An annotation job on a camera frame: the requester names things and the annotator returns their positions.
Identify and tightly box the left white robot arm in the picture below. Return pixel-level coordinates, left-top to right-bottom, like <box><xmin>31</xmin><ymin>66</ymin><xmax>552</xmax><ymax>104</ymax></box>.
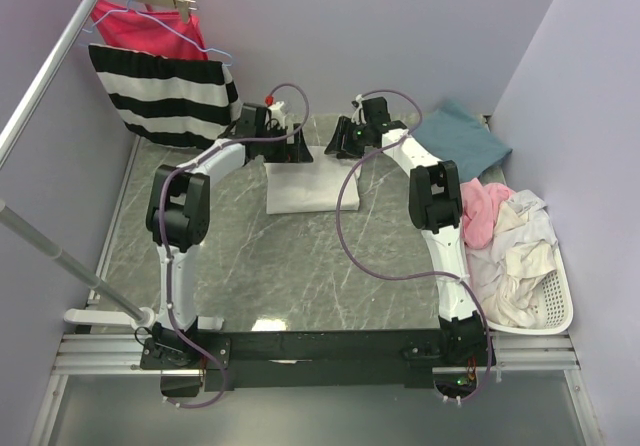
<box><xmin>146</xmin><ymin>101</ymin><xmax>313</xmax><ymax>332</ymax></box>

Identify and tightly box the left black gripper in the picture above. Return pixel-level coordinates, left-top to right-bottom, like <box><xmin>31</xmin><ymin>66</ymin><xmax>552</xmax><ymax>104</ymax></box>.
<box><xmin>257</xmin><ymin>124</ymin><xmax>313</xmax><ymax>164</ymax></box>

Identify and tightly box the folded blue t shirt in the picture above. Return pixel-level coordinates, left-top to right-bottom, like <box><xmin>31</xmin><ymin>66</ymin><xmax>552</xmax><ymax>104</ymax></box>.
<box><xmin>412</xmin><ymin>100</ymin><xmax>512</xmax><ymax>183</ymax></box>

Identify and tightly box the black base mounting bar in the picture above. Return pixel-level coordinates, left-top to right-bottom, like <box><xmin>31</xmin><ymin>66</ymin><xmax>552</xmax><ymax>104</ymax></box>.
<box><xmin>139</xmin><ymin>327</ymin><xmax>496</xmax><ymax>398</ymax></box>

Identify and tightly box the white coca cola t shirt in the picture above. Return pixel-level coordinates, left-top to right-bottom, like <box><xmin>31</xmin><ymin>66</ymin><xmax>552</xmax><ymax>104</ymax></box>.
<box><xmin>264</xmin><ymin>146</ymin><xmax>356</xmax><ymax>215</ymax></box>

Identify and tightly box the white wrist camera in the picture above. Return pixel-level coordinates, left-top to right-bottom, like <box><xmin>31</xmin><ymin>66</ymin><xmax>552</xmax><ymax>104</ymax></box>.
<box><xmin>351</xmin><ymin>94</ymin><xmax>365</xmax><ymax>125</ymax></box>
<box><xmin>265</xmin><ymin>95</ymin><xmax>290</xmax><ymax>130</ymax></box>

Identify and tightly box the silver clothes rack pole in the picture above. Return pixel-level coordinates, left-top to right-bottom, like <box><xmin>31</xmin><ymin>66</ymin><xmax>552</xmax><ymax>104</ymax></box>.
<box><xmin>1</xmin><ymin>0</ymin><xmax>153</xmax><ymax>326</ymax></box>

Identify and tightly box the black and white striped garment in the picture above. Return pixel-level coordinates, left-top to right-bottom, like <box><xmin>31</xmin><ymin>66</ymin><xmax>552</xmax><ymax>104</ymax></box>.
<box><xmin>88</xmin><ymin>44</ymin><xmax>242</xmax><ymax>150</ymax></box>

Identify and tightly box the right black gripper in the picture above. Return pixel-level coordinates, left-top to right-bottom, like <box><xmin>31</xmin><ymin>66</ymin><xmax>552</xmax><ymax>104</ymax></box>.
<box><xmin>324</xmin><ymin>117</ymin><xmax>371</xmax><ymax>161</ymax></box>

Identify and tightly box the white laundry basket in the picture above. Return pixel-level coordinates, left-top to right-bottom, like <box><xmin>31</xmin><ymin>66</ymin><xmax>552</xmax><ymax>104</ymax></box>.
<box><xmin>488</xmin><ymin>248</ymin><xmax>574</xmax><ymax>336</ymax></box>

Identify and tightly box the white rack foot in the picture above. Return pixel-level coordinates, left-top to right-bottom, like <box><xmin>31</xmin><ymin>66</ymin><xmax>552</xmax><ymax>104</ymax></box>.
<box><xmin>63</xmin><ymin>307</ymin><xmax>224</xmax><ymax>331</ymax></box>

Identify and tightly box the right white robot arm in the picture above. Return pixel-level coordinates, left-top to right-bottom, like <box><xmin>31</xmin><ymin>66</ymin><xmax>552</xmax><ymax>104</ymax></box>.
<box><xmin>325</xmin><ymin>92</ymin><xmax>478</xmax><ymax>323</ymax></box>

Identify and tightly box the pile of white clothes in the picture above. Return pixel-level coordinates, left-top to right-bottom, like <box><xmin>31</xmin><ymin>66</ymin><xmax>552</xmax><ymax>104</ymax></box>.
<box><xmin>461</xmin><ymin>179</ymin><xmax>558</xmax><ymax>329</ymax></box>

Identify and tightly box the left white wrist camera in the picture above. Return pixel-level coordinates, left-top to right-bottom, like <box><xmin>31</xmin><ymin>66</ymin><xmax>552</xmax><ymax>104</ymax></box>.
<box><xmin>265</xmin><ymin>95</ymin><xmax>290</xmax><ymax>130</ymax></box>

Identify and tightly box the light blue wire hanger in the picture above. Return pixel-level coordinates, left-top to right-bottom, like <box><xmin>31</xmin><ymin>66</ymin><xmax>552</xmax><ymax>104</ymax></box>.
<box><xmin>78</xmin><ymin>0</ymin><xmax>236</xmax><ymax>67</ymax></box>

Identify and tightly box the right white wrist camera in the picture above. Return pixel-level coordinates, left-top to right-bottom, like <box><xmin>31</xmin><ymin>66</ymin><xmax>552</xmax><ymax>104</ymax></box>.
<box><xmin>351</xmin><ymin>94</ymin><xmax>365</xmax><ymax>125</ymax></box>

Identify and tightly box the pink red garment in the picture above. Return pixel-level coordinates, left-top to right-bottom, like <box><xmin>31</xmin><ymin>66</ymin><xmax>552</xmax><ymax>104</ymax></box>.
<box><xmin>88</xmin><ymin>0</ymin><xmax>209</xmax><ymax>62</ymax></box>

